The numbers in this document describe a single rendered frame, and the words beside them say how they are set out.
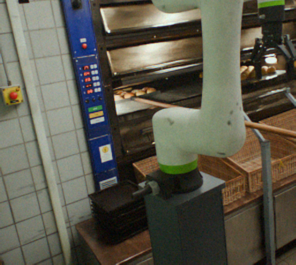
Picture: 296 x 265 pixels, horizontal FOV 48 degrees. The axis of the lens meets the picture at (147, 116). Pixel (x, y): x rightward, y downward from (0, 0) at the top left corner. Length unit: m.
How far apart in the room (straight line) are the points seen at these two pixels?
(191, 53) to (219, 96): 1.55
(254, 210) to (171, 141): 1.42
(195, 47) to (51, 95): 1.08
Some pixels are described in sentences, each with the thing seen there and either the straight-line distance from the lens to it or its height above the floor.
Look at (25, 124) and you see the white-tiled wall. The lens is 2.00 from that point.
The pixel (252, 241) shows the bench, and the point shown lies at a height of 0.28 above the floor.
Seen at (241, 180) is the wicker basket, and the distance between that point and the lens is 2.22.
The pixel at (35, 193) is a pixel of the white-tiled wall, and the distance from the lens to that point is 2.12.
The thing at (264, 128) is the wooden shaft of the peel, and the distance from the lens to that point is 1.60.
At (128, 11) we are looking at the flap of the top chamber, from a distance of 2.20.
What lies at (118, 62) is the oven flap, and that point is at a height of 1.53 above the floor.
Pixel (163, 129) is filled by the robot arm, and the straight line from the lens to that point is 0.97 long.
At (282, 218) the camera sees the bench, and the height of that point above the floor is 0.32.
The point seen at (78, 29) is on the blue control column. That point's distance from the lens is 2.02.
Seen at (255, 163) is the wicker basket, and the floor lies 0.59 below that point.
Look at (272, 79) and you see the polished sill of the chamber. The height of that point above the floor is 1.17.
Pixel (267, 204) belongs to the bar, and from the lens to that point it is 2.31.
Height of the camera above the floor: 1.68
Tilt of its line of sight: 14 degrees down
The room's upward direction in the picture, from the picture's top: 8 degrees counter-clockwise
